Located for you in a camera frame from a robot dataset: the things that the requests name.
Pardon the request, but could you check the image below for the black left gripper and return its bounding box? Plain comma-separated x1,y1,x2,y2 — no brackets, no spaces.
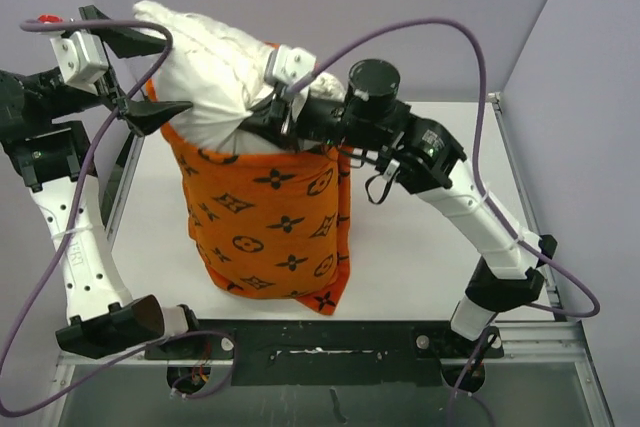
29,10,190,134

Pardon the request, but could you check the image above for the white pillow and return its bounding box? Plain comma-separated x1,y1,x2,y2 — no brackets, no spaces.
131,0,346,155

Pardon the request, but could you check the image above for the orange patterned plush pillowcase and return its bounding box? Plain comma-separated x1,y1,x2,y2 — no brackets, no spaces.
144,76,355,317

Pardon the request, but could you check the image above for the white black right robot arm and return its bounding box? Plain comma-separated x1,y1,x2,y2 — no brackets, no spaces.
241,50,557,356

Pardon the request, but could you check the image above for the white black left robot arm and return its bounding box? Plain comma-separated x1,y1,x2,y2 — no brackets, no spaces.
1,6,204,359

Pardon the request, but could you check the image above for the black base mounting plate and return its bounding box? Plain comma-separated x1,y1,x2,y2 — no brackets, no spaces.
144,319,477,387

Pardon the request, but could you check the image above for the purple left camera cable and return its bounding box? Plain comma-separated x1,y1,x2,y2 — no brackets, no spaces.
0,12,236,418

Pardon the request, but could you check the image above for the purple camera cable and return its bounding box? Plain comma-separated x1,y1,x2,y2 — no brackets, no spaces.
289,17,601,427
0,12,236,418

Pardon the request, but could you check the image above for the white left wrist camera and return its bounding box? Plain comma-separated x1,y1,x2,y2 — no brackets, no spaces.
50,30,109,94

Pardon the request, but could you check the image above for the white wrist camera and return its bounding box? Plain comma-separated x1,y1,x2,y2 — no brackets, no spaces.
50,30,109,94
264,45,317,101

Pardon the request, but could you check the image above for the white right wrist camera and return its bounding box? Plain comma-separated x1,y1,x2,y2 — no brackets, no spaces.
264,45,317,101

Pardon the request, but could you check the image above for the aluminium frame rail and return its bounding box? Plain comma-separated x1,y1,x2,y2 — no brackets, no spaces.
497,321,614,426

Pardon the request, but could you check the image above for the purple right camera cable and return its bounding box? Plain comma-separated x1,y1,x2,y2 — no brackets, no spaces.
289,17,601,427

